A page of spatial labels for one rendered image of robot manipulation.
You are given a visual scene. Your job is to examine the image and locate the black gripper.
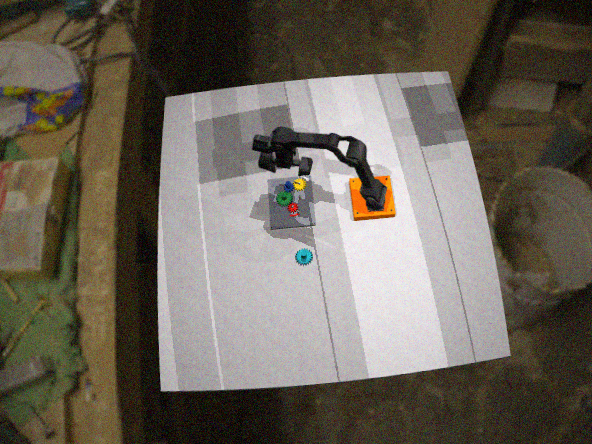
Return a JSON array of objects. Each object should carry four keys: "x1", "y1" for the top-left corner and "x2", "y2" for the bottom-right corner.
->
[{"x1": 258, "y1": 152, "x2": 313, "y2": 177}]

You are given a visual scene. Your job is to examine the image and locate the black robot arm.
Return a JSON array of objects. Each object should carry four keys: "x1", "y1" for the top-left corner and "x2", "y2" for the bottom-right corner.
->
[{"x1": 252, "y1": 127, "x2": 387, "y2": 212}]

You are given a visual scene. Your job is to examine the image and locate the teal gear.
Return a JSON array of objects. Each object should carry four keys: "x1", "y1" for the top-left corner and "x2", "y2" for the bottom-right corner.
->
[{"x1": 295, "y1": 248, "x2": 313, "y2": 266}]

